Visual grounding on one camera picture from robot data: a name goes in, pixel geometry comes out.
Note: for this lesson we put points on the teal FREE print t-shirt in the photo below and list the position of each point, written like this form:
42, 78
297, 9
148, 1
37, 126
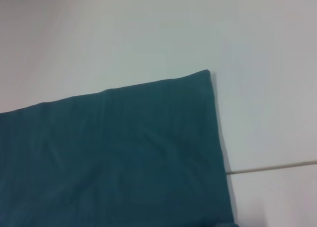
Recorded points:
111, 150

